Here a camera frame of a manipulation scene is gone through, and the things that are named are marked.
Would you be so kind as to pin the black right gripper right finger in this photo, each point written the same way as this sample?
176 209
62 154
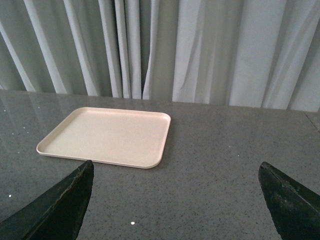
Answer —
294 208

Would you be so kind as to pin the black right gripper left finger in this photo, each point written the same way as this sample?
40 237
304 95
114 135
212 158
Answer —
57 214

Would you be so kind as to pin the beige rectangular plastic tray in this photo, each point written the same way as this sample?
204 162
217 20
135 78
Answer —
121 137

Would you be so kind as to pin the white pleated curtain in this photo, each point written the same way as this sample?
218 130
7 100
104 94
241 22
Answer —
252 53

